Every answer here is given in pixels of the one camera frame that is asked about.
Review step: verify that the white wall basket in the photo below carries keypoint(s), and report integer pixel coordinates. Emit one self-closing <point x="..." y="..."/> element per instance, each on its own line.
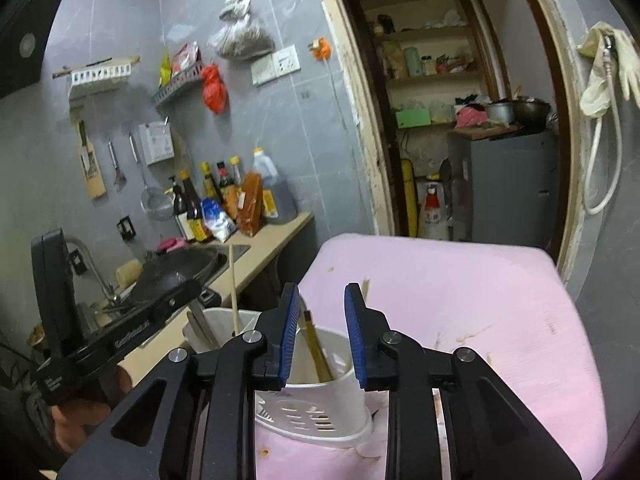
<point x="100" y="77"/>

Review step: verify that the white sack with red print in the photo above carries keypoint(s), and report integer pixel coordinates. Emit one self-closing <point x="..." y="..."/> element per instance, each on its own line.
<point x="434" y="210"/>

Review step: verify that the grey cabinet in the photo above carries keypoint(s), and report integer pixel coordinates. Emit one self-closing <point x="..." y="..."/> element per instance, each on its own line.
<point x="500" y="185"/>

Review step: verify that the yellow gas cylinder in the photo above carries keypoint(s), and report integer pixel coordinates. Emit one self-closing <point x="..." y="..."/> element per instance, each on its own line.
<point x="409" y="200"/>

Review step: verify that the pink floral tablecloth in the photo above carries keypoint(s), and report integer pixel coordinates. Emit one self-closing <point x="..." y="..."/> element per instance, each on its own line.
<point x="475" y="300"/>

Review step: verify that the large oil jug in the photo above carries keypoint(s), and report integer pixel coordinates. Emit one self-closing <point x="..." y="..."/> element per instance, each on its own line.
<point x="277" y="195"/>

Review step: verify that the sauce bottle yellow cap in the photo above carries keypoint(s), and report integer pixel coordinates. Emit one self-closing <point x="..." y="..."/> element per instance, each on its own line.
<point x="210" y="185"/>

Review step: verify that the chrome faucet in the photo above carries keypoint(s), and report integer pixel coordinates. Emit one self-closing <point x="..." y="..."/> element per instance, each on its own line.
<point x="97" y="270"/>

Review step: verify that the person's left hand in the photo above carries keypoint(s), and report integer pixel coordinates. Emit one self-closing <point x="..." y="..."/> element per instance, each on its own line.
<point x="85" y="420"/>

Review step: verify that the glass jar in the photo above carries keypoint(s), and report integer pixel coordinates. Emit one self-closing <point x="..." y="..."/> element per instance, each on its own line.
<point x="427" y="66"/>

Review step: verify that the blue white bag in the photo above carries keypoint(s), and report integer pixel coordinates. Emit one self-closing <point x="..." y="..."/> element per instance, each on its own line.
<point x="219" y="220"/>

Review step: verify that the beige kitchen counter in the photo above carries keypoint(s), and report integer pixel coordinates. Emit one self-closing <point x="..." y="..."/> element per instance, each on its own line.
<point x="270" y="240"/>

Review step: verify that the grey wall shelf rack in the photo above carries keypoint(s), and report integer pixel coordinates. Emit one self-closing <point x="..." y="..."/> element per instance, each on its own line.
<point x="177" y="89"/>

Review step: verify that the wooden door frame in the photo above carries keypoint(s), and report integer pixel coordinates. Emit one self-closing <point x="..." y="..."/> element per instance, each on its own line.
<point x="345" y="110"/>

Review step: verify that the wooden cutting board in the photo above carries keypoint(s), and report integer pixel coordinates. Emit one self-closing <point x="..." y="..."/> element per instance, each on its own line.
<point x="485" y="131"/>

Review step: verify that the dark bottle red cap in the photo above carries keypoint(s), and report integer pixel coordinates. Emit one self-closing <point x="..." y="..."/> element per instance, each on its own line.
<point x="225" y="180"/>

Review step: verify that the clear bag of dried goods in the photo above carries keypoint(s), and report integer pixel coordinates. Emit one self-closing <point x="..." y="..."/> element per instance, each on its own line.
<point x="242" y="35"/>

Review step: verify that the steel sink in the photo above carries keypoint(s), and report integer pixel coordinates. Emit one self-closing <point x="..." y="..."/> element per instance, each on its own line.
<point x="237" y="260"/>

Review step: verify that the yellow snack packet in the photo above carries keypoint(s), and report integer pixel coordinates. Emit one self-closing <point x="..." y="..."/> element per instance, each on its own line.
<point x="165" y="67"/>

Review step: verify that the black pump bottle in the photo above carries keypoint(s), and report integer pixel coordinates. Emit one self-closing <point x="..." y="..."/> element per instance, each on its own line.
<point x="179" y="210"/>

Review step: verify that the pink cloth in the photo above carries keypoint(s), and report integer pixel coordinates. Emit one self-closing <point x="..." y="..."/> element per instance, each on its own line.
<point x="470" y="116"/>

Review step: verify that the dark cooking pot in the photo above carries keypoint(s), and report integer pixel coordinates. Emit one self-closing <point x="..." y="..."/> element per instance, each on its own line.
<point x="532" y="115"/>

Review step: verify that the wooden pantry shelf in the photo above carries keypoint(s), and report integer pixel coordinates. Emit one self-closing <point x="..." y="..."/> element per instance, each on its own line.
<point x="425" y="34"/>

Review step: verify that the loofah sponge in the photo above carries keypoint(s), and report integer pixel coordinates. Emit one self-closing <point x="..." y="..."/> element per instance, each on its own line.
<point x="129" y="272"/>

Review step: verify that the steel pot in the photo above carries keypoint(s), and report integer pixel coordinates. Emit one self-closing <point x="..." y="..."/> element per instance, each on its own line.
<point x="500" y="112"/>

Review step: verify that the black range hood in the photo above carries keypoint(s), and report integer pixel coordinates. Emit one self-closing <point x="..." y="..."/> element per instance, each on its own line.
<point x="20" y="60"/>

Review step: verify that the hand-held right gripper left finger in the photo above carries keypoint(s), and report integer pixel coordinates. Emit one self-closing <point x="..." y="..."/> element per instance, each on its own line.
<point x="289" y="335"/>

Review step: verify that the green box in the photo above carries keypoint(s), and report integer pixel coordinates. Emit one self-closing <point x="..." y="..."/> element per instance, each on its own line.
<point x="412" y="119"/>

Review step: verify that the wooden knife holder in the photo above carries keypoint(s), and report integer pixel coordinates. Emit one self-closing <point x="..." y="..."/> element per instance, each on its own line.
<point x="92" y="180"/>

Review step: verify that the white plastic utensil holder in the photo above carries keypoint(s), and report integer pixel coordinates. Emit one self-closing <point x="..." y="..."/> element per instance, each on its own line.
<point x="320" y="410"/>

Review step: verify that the metal peeler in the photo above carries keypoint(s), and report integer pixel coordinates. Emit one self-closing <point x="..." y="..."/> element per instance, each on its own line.
<point x="116" y="170"/>

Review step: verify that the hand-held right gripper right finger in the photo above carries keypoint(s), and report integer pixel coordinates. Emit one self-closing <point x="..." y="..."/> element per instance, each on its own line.
<point x="356" y="340"/>

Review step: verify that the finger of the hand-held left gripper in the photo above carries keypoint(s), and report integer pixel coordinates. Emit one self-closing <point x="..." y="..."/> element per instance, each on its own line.
<point x="187" y="295"/>

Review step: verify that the red plastic bag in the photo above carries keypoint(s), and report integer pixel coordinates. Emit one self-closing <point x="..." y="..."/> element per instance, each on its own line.
<point x="215" y="90"/>

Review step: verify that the clear bottle yellow cap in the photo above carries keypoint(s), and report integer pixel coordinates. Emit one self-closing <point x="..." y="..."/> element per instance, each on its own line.
<point x="236" y="170"/>

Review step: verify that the pink scrubber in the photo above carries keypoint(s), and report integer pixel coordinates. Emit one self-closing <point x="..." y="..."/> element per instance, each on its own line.
<point x="171" y="246"/>

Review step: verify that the metal strainer ladle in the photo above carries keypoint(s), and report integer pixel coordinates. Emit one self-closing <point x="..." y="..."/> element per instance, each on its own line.
<point x="154" y="205"/>

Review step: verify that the white wall box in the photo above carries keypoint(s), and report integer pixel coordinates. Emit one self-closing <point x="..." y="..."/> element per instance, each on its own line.
<point x="156" y="142"/>

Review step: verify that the mint green thermos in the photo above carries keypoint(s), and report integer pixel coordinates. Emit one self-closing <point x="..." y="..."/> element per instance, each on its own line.
<point x="411" y="62"/>

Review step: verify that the cream rubber gloves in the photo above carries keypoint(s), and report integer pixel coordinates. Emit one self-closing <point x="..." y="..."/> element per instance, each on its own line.
<point x="597" y="75"/>

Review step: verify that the white wall outlet panel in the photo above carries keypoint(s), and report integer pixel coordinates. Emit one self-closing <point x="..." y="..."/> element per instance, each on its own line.
<point x="275" y="65"/>

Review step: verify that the black wok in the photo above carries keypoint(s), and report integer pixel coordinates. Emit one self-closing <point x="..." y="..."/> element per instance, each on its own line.
<point x="175" y="270"/>

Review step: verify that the orange red packet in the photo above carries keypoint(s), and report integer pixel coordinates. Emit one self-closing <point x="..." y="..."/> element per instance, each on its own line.
<point x="250" y="205"/>

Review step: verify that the dark sauce bottle yellow label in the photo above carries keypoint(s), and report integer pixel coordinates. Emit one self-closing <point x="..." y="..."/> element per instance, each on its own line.
<point x="194" y="215"/>

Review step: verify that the red snack packet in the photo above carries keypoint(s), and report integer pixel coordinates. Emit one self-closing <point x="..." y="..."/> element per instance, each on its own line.
<point x="186" y="60"/>

